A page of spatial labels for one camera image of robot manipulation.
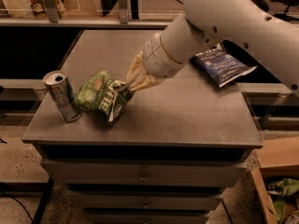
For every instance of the printed bag on shelf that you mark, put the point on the printed bag on shelf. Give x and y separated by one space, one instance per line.
22 8

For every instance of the green chip bag in box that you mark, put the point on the green chip bag in box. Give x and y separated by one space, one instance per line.
283 187

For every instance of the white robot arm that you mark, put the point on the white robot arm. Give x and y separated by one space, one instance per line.
270 41

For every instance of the green jalapeno chip bag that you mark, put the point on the green jalapeno chip bag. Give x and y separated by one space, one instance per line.
104 93

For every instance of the metal railing with posts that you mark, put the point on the metal railing with posts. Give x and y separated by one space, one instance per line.
102 14

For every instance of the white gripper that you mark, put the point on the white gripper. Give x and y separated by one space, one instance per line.
156 59

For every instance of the silver blue redbull can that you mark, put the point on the silver blue redbull can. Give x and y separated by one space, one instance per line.
62 94

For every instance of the blue vinegar chip bag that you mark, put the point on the blue vinegar chip bag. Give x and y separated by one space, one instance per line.
221 66

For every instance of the cardboard box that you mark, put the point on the cardboard box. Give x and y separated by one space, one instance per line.
278 159

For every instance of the grey drawer cabinet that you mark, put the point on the grey drawer cabinet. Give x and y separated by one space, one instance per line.
166 160

